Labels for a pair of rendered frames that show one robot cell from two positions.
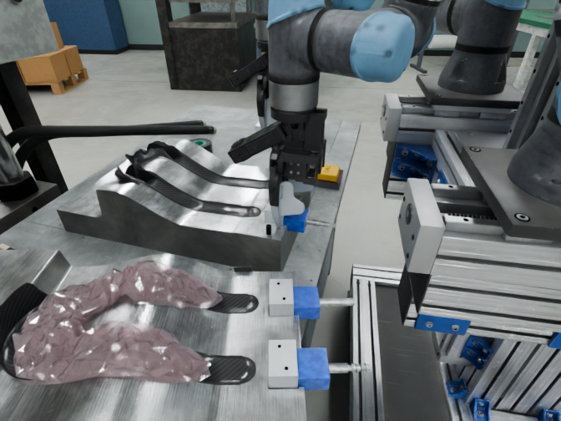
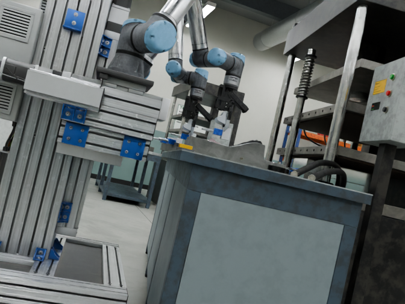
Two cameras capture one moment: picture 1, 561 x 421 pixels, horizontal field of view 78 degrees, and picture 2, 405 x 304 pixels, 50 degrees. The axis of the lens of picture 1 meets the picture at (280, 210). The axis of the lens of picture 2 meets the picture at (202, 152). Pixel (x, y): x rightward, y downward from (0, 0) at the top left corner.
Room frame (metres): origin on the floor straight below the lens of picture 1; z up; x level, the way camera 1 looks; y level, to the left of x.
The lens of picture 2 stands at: (2.65, -0.82, 0.76)
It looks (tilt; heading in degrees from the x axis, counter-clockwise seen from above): 2 degrees up; 157
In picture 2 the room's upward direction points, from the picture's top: 13 degrees clockwise
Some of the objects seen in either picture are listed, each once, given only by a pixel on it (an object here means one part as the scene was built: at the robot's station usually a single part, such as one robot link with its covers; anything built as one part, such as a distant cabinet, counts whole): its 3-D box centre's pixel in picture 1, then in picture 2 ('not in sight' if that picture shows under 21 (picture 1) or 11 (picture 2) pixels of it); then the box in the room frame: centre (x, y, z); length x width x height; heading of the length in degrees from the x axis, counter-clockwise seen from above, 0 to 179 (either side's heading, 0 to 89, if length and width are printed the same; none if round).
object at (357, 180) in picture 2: not in sight; (332, 179); (0.36, 1.12, 0.87); 0.50 x 0.27 x 0.17; 74
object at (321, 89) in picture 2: not in sight; (368, 92); (0.35, 1.27, 1.52); 1.10 x 0.70 x 0.05; 164
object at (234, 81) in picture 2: (273, 30); (231, 82); (0.85, 0.02, 1.17); 0.08 x 0.08 x 0.05
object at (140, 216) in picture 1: (189, 192); (233, 152); (0.66, 0.20, 0.87); 0.50 x 0.26 x 0.14; 74
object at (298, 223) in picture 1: (301, 220); (182, 136); (0.52, -0.04, 0.89); 0.13 x 0.05 x 0.05; 74
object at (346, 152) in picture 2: not in sight; (351, 163); (0.35, 1.26, 1.02); 1.10 x 0.74 x 0.05; 164
